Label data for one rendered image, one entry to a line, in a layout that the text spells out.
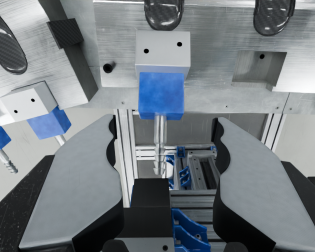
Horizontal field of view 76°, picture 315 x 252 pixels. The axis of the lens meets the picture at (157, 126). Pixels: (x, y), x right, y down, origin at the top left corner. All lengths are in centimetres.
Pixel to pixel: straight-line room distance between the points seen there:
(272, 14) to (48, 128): 31
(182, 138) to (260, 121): 40
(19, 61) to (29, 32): 4
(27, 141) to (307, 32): 154
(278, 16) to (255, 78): 7
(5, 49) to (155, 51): 20
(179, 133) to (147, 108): 89
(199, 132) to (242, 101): 73
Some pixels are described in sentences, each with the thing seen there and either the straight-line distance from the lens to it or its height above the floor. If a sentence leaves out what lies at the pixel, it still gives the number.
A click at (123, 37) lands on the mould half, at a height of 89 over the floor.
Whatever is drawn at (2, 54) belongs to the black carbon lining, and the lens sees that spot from 34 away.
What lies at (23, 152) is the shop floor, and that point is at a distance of 168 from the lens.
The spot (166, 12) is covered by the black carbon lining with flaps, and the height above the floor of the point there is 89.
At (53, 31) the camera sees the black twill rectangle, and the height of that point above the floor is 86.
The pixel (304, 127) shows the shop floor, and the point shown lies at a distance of 159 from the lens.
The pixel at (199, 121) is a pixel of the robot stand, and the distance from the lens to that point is 105.
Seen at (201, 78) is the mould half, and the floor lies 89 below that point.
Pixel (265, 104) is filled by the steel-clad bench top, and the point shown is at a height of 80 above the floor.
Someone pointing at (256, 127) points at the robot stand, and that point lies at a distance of 117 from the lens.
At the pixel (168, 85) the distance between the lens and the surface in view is 19.
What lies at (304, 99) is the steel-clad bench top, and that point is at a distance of 42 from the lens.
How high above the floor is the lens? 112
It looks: 61 degrees down
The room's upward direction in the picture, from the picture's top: 180 degrees counter-clockwise
